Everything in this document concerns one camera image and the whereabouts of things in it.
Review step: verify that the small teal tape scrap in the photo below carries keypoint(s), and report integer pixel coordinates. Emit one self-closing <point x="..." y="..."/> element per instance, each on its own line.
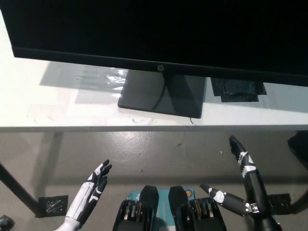
<point x="134" y="120"/>

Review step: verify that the black slanted table leg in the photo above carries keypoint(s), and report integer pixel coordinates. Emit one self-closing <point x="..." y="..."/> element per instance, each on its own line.
<point x="21" y="190"/>
<point x="302" y="197"/>

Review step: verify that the black HP computer monitor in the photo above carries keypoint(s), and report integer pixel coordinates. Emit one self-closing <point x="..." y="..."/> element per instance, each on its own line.
<point x="154" y="29"/>

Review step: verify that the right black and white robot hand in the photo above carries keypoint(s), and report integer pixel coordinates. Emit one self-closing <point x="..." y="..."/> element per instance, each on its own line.
<point x="256" y="192"/>

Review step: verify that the grey round floor object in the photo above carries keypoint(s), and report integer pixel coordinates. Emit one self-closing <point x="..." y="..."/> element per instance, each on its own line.
<point x="4" y="221"/>

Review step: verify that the white desk leg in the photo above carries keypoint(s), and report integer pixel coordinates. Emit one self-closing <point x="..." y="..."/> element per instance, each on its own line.
<point x="51" y="158"/>

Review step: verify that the black bulky floor object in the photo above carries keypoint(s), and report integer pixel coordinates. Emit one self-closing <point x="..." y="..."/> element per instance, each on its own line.
<point x="299" y="146"/>

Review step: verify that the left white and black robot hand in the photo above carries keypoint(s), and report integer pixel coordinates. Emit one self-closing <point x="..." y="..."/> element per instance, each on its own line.
<point x="92" y="190"/>

